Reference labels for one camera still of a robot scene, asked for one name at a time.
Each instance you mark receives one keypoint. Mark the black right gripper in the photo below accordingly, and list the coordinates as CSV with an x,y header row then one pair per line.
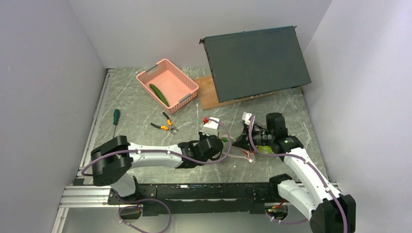
x,y
244,141

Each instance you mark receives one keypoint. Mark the fake green lime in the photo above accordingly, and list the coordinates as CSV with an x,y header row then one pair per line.
x,y
265,149

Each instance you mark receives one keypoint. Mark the green handled screwdriver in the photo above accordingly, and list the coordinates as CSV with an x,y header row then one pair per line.
x,y
116,117

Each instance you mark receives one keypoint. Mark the brown wooden board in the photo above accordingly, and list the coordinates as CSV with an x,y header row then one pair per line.
x,y
277,101

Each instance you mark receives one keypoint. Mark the aluminium side rail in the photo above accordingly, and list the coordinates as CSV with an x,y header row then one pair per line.
x,y
84,200

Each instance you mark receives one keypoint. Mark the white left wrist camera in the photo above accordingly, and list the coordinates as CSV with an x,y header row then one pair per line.
x,y
211,127

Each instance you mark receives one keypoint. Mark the clear zip top bag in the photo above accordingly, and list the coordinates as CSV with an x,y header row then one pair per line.
x,y
238,153

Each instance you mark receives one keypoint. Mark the pink plastic basket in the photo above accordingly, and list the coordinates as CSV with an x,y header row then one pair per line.
x,y
177,88

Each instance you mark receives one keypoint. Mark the dark grey metal chassis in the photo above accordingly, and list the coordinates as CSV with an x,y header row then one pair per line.
x,y
252,63

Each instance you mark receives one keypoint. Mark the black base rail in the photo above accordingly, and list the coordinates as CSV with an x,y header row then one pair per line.
x,y
200,198

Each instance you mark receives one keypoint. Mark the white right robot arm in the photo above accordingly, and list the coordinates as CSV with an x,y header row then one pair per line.
x,y
325,208

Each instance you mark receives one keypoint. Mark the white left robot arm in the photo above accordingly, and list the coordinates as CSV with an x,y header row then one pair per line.
x,y
111,161

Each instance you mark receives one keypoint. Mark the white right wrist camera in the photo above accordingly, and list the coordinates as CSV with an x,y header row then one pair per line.
x,y
246,118

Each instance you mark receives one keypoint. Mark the orange handled pliers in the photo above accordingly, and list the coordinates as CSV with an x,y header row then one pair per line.
x,y
168,127

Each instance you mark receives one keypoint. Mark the fake green cucumber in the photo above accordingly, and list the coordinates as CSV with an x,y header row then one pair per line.
x,y
159,94

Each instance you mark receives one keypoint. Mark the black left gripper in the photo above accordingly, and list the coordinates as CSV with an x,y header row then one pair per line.
x,y
202,136

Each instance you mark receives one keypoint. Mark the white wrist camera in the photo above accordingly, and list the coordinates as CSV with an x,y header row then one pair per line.
x,y
211,127
246,118

